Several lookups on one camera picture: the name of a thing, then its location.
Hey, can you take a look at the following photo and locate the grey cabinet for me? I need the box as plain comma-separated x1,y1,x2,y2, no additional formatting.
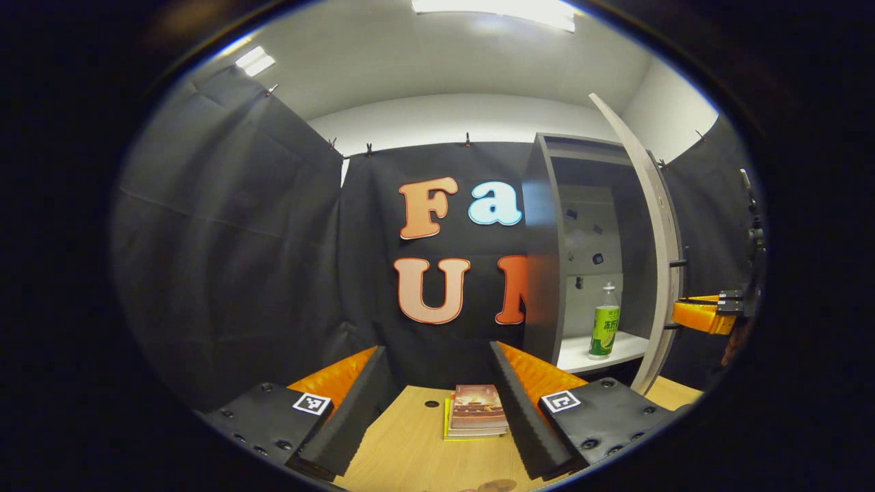
523,132,674,383

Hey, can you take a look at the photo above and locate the green label bottle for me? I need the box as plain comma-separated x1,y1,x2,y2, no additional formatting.
588,282,621,361

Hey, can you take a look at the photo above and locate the black door handle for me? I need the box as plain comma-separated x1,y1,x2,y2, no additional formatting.
667,246,691,332

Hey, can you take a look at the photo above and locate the yellow cover book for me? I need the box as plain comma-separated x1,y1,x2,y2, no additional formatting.
443,396,510,441

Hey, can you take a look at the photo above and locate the small ceiling light panel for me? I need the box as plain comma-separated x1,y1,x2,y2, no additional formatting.
234,46,276,77

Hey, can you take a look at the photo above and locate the white cabinet shelf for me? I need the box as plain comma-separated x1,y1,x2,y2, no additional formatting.
557,331,650,374

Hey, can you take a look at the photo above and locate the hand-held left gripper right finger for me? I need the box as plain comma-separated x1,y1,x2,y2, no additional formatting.
489,340,677,481

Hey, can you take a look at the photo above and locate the black backdrop cloth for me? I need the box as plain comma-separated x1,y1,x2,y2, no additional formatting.
113,65,763,411

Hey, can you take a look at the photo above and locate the row of black cloth clips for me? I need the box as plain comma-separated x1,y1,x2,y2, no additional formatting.
265,82,706,170

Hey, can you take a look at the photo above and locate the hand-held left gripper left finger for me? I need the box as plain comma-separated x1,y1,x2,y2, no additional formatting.
205,345,401,482

